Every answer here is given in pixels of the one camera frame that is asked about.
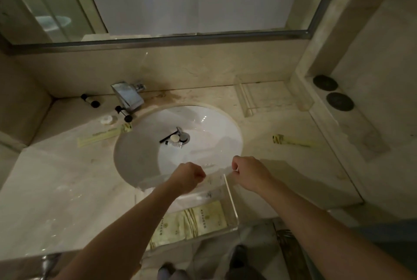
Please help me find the person's left hand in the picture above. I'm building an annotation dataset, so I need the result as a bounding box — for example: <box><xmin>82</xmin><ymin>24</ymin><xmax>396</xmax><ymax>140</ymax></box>
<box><xmin>168</xmin><ymin>161</ymin><xmax>207</xmax><ymax>196</ymax></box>

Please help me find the person's right hand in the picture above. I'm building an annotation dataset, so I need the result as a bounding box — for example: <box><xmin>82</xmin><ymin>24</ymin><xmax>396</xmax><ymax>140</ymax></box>
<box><xmin>231</xmin><ymin>155</ymin><xmax>276</xmax><ymax>193</ymax></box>

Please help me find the transparent tray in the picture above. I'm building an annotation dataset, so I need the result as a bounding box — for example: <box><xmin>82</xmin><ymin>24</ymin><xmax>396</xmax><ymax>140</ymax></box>
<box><xmin>134</xmin><ymin>172</ymin><xmax>241</xmax><ymax>253</ymax></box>

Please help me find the black comb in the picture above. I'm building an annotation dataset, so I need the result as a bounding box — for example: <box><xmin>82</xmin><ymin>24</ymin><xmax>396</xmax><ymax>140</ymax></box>
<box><xmin>159</xmin><ymin>130</ymin><xmax>179</xmax><ymax>144</ymax></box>

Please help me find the white sink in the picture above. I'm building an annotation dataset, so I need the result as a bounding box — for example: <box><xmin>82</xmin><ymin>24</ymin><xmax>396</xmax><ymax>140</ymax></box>
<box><xmin>113</xmin><ymin>104</ymin><xmax>244</xmax><ymax>192</ymax></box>

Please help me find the black-capped bottle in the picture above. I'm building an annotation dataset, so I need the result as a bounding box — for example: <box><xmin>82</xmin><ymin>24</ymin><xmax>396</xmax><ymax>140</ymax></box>
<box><xmin>114</xmin><ymin>105</ymin><xmax>133</xmax><ymax>123</ymax></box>
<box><xmin>80</xmin><ymin>93</ymin><xmax>101</xmax><ymax>109</ymax></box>

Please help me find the person's left forearm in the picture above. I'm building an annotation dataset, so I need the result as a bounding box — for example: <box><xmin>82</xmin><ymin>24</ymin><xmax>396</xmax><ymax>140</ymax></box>
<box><xmin>53</xmin><ymin>180</ymin><xmax>183</xmax><ymax>280</ymax></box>

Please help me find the person's right forearm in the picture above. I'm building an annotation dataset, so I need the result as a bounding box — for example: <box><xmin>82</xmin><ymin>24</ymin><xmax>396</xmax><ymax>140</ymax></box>
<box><xmin>254</xmin><ymin>178</ymin><xmax>417</xmax><ymax>280</ymax></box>

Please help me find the clear acrylic tray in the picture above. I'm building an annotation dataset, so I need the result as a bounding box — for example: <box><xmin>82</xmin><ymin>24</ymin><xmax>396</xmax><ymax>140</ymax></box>
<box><xmin>234</xmin><ymin>73</ymin><xmax>315</xmax><ymax>118</ymax></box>

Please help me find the person's left shoe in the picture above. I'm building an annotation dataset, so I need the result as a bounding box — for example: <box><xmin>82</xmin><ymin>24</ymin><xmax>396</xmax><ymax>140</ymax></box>
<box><xmin>158</xmin><ymin>262</ymin><xmax>185</xmax><ymax>280</ymax></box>

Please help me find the chrome drain stopper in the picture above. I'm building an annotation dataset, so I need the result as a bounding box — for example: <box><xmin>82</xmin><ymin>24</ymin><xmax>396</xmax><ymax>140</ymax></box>
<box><xmin>175</xmin><ymin>126</ymin><xmax>190</xmax><ymax>144</ymax></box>

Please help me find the chrome faucet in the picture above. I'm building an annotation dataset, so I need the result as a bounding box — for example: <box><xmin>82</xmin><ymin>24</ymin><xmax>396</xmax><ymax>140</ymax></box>
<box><xmin>110</xmin><ymin>81</ymin><xmax>146</xmax><ymax>115</ymax></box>

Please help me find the black round coaster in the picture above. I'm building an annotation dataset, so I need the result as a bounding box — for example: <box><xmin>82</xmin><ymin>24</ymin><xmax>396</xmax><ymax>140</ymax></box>
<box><xmin>326</xmin><ymin>91</ymin><xmax>355</xmax><ymax>112</ymax></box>
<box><xmin>312</xmin><ymin>74</ymin><xmax>339</xmax><ymax>92</ymax></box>

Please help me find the chrome towel rail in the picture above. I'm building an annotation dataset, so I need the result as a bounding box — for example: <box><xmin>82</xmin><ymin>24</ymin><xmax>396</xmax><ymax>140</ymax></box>
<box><xmin>32</xmin><ymin>253</ymin><xmax>63</xmax><ymax>280</ymax></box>

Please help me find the metal-framed wall mirror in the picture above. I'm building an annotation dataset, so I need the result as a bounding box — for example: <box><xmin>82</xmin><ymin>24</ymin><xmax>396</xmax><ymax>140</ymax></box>
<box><xmin>0</xmin><ymin>0</ymin><xmax>351</xmax><ymax>55</ymax></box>

